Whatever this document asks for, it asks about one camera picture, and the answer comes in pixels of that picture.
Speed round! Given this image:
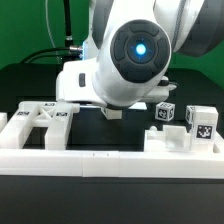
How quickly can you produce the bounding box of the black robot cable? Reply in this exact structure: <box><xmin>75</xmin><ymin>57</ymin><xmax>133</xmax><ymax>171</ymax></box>
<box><xmin>20</xmin><ymin>0</ymin><xmax>84</xmax><ymax>64</ymax></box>

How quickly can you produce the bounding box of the white U-shaped obstacle fence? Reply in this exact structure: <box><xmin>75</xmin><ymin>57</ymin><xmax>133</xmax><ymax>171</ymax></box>
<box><xmin>0</xmin><ymin>113</ymin><xmax>224</xmax><ymax>179</ymax></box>

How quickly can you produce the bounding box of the white chair back frame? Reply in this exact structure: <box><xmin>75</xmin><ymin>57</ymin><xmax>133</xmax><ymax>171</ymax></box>
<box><xmin>0</xmin><ymin>101</ymin><xmax>80</xmax><ymax>150</ymax></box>

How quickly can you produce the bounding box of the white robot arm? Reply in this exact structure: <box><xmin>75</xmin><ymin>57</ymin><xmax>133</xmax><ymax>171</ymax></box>
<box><xmin>56</xmin><ymin>0</ymin><xmax>224</xmax><ymax>109</ymax></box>

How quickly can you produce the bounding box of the white sheet with markers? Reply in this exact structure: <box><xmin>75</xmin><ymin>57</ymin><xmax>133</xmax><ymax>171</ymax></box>
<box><xmin>80</xmin><ymin>102</ymin><xmax>147</xmax><ymax>110</ymax></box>

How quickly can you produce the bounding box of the white chair seat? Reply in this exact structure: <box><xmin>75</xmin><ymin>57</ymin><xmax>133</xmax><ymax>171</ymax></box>
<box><xmin>143</xmin><ymin>125</ymin><xmax>191</xmax><ymax>152</ymax></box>

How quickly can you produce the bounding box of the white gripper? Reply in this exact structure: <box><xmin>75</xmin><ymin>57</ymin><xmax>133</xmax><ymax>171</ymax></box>
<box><xmin>56</xmin><ymin>59</ymin><xmax>104</xmax><ymax>105</ymax></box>

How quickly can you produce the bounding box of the thin white cable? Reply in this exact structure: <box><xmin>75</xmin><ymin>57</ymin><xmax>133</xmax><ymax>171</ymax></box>
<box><xmin>45</xmin><ymin>0</ymin><xmax>63</xmax><ymax>64</ymax></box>

